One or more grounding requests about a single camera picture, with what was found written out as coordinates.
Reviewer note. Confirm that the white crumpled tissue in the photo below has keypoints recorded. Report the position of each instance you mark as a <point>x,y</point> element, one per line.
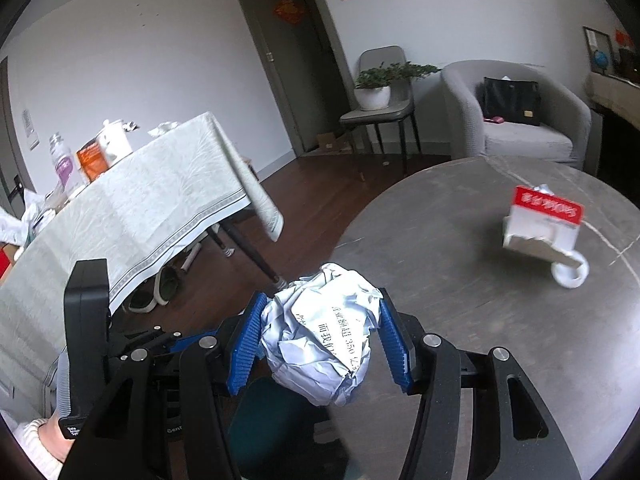
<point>164,129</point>

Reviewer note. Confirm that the grey armchair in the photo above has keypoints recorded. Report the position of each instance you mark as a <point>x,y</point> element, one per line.
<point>465,110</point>

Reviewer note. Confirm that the white plastic bag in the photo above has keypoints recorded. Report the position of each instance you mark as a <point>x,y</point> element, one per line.
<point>37,215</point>

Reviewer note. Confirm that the orange box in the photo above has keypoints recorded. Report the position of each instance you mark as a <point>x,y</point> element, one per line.
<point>92,162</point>

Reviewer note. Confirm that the white patterned tablecloth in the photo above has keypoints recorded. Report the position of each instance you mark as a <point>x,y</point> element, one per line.
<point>125,210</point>

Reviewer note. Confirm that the picture frame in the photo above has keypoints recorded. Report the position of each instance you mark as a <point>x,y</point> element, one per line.
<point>589,40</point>

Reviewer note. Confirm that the black handbag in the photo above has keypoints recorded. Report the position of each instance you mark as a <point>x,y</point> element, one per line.
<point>510,100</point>

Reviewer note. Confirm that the dark teal trash bin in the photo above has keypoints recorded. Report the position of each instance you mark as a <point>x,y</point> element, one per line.
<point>265,425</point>

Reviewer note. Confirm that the green and white shoe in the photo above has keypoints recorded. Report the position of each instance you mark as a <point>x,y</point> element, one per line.
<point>170,285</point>
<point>141,302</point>

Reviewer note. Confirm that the grey dining chair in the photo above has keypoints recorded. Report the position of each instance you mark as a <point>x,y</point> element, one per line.
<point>375,117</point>

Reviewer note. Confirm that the grey door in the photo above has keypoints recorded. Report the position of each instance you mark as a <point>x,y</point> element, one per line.
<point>300,85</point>

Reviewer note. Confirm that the white tape roll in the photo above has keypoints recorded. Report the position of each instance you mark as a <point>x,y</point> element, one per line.
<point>570,277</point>

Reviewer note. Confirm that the small red object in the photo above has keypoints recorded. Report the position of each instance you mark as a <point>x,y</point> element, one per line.
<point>494,120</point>

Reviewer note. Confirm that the red and white tissue box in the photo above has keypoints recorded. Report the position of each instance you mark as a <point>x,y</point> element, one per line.
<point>545,220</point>

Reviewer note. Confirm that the clear bottle purple label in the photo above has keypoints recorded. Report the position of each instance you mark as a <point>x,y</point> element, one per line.
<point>65,167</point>

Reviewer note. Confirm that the red door ornament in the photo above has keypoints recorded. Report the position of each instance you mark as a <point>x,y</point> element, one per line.
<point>289,11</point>

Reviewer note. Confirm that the potted plant white pot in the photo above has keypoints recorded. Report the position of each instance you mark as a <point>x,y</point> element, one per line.
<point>372,97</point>

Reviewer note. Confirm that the small globe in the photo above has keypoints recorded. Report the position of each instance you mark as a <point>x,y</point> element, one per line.
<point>601,60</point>

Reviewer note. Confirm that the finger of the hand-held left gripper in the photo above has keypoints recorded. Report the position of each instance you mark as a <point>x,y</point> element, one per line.
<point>142,336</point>
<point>187,344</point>

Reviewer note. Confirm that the white kettle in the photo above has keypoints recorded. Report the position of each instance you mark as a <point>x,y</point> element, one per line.
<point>115,145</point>

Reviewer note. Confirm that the small cardboard box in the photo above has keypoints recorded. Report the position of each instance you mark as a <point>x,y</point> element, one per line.
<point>331,142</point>

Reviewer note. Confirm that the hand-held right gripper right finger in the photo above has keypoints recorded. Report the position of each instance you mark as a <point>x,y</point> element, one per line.
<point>395,350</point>

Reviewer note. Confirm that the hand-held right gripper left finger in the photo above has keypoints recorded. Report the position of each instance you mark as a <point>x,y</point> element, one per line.
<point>245,355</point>

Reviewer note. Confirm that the round grey stone table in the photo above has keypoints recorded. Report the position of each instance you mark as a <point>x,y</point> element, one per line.
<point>450,285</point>

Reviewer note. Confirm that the white paper ball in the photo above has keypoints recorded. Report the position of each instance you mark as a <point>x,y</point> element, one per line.
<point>320,330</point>

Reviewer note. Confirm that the white wall switch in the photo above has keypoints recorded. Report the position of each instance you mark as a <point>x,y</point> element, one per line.
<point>30,130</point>

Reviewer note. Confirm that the person's left forearm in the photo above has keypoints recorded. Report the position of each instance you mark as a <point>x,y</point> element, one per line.
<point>35,442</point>

